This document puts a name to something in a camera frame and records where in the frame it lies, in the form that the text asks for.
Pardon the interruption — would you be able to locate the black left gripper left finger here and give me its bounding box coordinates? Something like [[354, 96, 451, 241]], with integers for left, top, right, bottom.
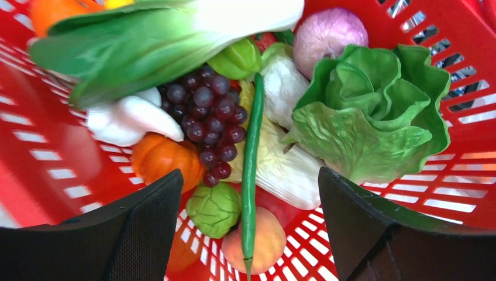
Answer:
[[1, 170, 183, 280]]

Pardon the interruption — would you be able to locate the pale napa cabbage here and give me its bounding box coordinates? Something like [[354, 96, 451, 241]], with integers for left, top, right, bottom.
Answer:
[[222, 79, 326, 211]]

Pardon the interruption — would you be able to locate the green lettuce head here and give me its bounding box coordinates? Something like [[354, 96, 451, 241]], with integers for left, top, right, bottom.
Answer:
[[283, 44, 451, 184]]

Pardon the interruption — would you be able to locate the peach fruit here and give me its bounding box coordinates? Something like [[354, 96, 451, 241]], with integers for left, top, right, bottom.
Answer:
[[221, 207, 287, 275]]

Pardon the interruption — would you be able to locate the red plastic basket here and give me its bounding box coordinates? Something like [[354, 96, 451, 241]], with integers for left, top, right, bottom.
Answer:
[[0, 0, 496, 281]]

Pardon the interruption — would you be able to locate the white garlic bulb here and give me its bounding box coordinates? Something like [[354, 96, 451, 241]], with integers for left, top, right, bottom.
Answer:
[[86, 88, 184, 147]]

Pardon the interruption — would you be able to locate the green white bok choy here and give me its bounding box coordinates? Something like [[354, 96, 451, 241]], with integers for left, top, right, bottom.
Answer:
[[29, 0, 305, 110]]

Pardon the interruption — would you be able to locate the small green cabbage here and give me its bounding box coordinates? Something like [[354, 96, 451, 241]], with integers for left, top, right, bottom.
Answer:
[[185, 182, 242, 239]]

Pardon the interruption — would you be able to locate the green chili pepper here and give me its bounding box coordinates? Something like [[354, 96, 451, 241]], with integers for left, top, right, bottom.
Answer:
[[241, 73, 264, 280]]

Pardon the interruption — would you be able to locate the pink purple onion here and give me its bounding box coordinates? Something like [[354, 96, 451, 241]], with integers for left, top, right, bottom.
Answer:
[[292, 8, 368, 79]]

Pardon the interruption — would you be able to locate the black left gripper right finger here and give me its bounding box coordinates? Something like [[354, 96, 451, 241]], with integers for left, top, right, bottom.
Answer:
[[318, 167, 495, 280]]

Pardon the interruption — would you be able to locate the orange mini pumpkin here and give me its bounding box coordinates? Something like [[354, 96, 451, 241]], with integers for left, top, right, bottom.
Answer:
[[131, 132, 205, 193]]

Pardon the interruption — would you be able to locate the purple grape bunch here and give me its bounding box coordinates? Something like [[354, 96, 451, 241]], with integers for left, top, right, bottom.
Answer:
[[157, 64, 248, 187]]

